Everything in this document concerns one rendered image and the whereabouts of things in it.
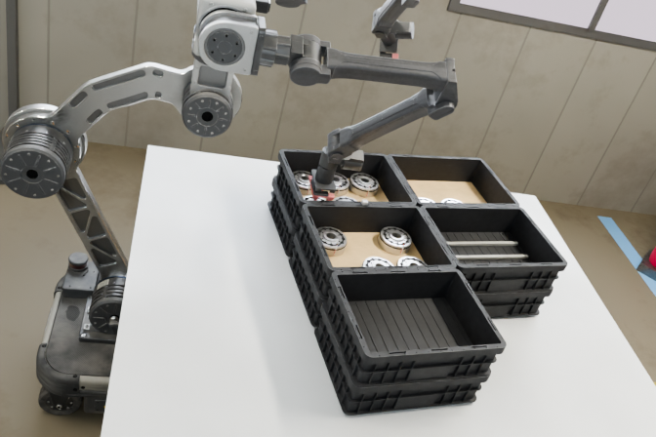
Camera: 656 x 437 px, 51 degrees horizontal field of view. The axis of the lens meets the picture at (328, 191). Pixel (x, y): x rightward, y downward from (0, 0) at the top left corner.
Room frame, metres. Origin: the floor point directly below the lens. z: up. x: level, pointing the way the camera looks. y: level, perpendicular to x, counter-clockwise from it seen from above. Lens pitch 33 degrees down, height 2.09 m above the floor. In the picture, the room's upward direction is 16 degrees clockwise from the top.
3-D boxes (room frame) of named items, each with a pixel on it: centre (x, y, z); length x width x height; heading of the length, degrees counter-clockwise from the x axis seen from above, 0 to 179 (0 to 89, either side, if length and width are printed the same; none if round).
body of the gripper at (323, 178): (1.81, 0.02, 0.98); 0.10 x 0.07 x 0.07; 19
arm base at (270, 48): (1.53, 0.22, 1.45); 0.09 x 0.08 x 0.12; 16
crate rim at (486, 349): (1.38, -0.31, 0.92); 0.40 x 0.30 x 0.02; 116
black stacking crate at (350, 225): (1.65, -0.18, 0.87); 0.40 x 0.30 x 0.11; 116
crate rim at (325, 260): (1.65, -0.18, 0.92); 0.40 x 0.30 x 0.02; 116
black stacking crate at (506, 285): (1.82, -0.54, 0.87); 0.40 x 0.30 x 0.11; 116
